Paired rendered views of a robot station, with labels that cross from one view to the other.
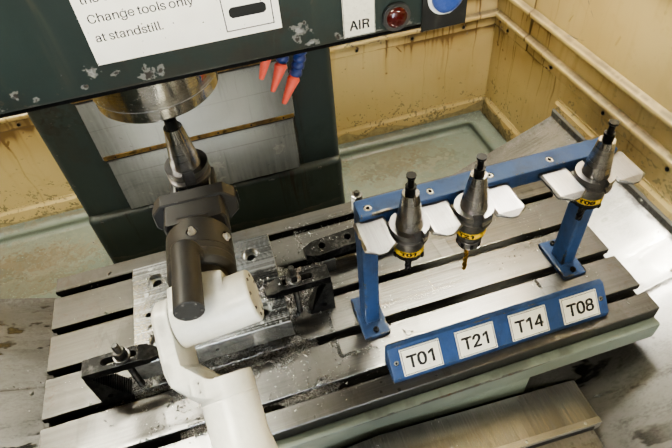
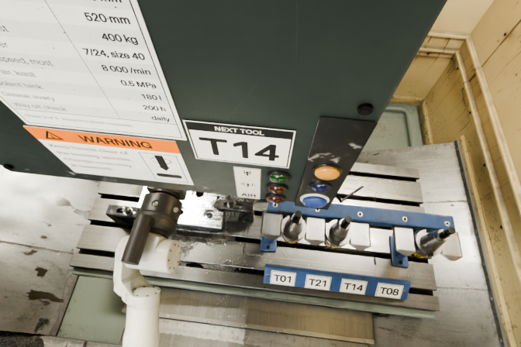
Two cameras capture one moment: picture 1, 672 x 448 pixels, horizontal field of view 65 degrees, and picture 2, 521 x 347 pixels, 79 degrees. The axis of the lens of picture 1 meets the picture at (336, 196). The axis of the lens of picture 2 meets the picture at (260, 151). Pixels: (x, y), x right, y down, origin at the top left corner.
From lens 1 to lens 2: 0.35 m
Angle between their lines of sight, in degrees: 19
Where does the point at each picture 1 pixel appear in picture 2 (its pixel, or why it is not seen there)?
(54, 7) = (42, 150)
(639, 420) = not seen: outside the picture
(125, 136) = not seen: hidden behind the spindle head
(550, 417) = (346, 328)
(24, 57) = (29, 161)
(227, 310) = (153, 265)
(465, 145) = (394, 126)
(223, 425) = (131, 321)
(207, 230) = (164, 205)
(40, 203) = not seen: hidden behind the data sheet
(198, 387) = (125, 297)
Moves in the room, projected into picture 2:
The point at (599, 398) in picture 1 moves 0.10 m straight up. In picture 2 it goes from (381, 330) to (391, 329)
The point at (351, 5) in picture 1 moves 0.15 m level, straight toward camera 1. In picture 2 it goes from (243, 188) to (182, 314)
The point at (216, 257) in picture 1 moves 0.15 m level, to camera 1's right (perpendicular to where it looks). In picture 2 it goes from (161, 226) to (228, 249)
